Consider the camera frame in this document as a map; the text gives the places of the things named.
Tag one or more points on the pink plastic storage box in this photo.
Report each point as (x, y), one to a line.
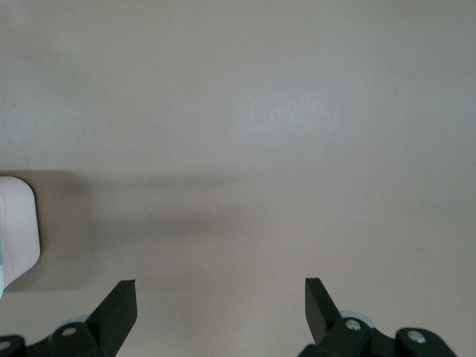
(18, 223)

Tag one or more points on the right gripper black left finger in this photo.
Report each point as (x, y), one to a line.
(111, 320)

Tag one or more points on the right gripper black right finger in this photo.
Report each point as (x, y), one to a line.
(327, 323)

